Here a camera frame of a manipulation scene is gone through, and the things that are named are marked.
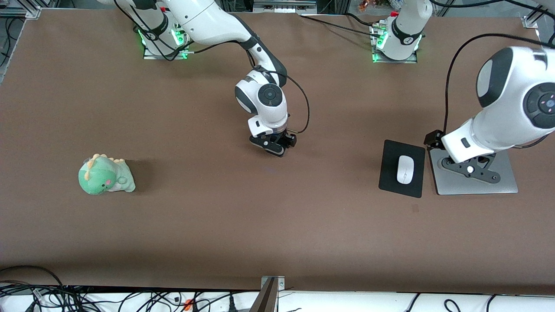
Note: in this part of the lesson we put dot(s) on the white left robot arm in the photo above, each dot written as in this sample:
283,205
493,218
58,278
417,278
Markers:
511,108

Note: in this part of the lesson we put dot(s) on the green dinosaur plush toy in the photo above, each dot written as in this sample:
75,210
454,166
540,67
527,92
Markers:
104,175

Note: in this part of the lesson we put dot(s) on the black mouse pad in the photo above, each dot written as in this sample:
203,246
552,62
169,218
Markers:
388,173

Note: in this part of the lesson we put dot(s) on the silver closed laptop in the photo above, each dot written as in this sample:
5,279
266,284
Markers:
507,184

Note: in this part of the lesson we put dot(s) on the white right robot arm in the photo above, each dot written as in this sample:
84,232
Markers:
273,117

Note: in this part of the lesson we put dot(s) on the white computer mouse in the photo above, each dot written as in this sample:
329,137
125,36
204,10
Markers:
404,169

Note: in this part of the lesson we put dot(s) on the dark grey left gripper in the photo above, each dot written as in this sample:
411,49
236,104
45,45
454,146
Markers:
432,138

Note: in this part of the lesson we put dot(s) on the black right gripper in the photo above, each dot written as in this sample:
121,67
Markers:
286,139

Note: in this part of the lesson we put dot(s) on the aluminium profile post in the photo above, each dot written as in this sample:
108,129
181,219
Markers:
267,299

